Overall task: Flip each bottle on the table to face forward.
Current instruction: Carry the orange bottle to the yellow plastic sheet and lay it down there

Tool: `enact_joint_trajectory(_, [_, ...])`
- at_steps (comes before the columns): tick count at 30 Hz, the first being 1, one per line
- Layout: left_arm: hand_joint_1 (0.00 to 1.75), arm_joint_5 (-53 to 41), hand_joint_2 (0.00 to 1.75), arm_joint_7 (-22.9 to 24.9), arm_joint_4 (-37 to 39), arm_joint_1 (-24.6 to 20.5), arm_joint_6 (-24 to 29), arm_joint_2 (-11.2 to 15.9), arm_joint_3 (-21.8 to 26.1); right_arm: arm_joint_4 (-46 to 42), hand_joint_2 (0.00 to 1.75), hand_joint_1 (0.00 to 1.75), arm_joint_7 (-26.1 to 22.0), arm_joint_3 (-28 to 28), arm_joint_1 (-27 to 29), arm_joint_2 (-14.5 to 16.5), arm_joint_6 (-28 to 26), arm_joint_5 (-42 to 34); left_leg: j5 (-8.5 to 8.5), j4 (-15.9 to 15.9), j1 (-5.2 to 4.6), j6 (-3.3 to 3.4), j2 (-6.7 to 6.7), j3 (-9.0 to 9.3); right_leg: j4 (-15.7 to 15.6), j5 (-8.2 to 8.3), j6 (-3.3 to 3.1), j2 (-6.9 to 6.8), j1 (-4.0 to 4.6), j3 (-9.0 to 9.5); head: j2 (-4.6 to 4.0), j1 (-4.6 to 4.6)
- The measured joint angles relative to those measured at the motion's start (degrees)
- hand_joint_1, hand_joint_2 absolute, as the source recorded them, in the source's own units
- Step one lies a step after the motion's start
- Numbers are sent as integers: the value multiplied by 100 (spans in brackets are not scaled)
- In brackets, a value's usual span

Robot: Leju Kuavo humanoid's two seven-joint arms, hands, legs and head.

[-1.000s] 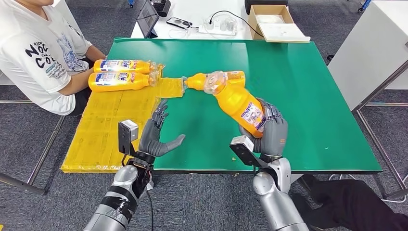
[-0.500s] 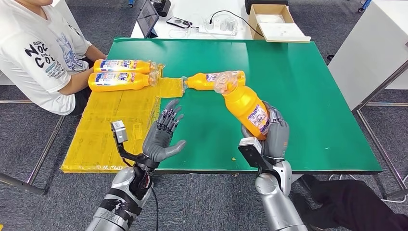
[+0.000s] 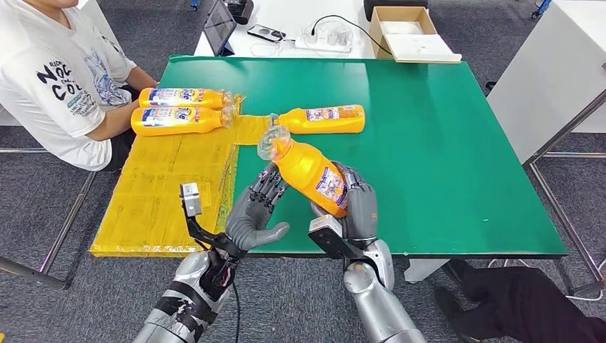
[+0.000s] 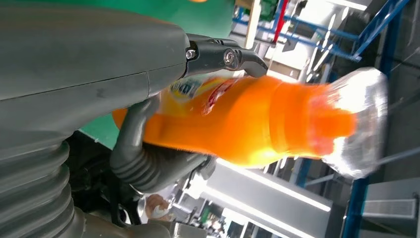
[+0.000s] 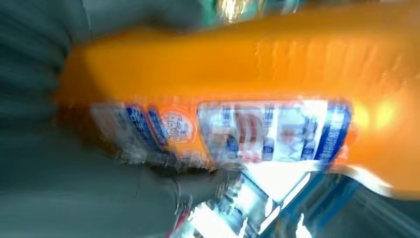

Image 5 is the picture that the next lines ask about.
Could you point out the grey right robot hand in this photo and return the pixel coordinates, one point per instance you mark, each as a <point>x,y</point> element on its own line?
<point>82,200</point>

